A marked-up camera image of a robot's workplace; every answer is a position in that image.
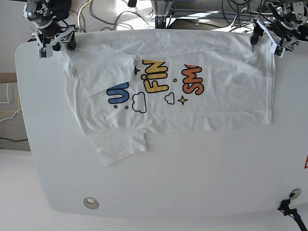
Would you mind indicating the silver aluminium upright post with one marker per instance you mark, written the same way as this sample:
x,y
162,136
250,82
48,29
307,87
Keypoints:
x,y
161,9

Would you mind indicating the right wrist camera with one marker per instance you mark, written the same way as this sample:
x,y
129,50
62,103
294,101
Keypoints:
x,y
45,52

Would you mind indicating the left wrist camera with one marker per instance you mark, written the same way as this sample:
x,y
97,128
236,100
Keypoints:
x,y
277,50

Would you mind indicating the red warning sticker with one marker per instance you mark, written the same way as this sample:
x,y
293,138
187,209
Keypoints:
x,y
306,163

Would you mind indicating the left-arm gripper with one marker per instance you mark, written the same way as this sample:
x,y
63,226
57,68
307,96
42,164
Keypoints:
x,y
277,31

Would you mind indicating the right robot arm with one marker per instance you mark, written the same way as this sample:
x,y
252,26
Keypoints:
x,y
43,12

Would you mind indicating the white printed T-shirt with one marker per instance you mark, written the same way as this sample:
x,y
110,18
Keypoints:
x,y
121,89

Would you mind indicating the grey table grommet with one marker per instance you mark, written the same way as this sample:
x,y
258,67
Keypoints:
x,y
295,193

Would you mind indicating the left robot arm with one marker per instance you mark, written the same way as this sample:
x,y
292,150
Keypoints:
x,y
286,10

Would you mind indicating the brown cardboard box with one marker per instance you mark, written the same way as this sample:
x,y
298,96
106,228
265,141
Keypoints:
x,y
8,78

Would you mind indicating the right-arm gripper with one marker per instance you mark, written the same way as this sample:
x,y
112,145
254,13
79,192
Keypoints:
x,y
55,35

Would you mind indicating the silver table grommet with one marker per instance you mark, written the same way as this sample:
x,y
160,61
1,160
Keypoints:
x,y
90,203

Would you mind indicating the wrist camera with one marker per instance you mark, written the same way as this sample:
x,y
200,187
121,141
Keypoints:
x,y
277,50
45,52

